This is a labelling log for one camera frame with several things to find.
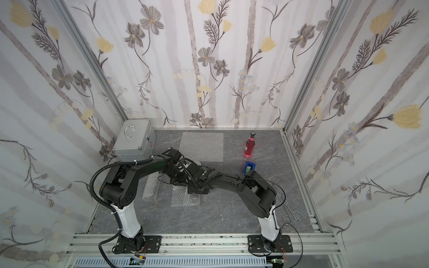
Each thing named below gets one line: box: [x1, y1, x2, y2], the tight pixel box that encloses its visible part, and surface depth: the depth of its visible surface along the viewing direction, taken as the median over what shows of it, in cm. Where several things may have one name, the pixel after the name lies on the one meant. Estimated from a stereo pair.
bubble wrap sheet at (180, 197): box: [170, 185, 201, 207], surface depth 89 cm
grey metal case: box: [112, 118, 156, 163], surface depth 97 cm
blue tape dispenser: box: [242, 160, 256, 175], surface depth 95 cm
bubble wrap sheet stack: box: [178, 131, 224, 162], surface depth 114 cm
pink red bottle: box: [242, 131, 256, 159], surface depth 100 cm
